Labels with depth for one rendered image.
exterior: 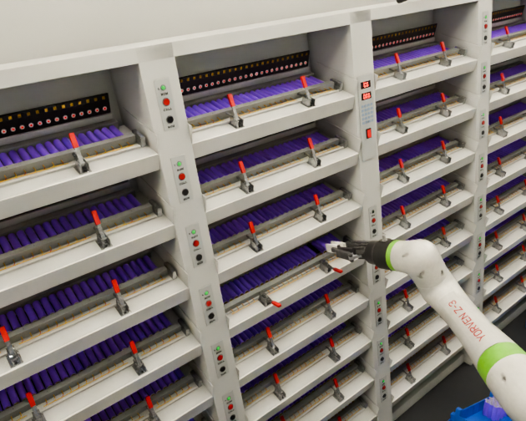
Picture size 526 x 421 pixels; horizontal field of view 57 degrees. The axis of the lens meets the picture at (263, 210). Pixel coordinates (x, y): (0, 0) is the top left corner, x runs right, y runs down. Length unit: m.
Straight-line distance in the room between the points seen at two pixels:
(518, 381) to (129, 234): 0.94
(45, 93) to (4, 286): 0.48
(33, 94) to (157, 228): 0.44
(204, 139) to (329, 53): 0.59
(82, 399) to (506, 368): 1.02
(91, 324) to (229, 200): 0.48
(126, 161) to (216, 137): 0.25
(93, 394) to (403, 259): 0.90
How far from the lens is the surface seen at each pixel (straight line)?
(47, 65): 1.15
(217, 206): 1.35
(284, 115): 1.45
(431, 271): 1.42
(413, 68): 1.94
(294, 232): 1.57
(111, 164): 1.21
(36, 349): 1.31
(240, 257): 1.46
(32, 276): 1.22
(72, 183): 1.18
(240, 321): 1.53
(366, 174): 1.73
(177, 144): 1.26
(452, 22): 2.24
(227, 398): 1.63
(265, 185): 1.45
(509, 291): 3.07
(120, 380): 1.43
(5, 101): 1.33
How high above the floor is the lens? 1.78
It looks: 22 degrees down
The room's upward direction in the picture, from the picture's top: 9 degrees counter-clockwise
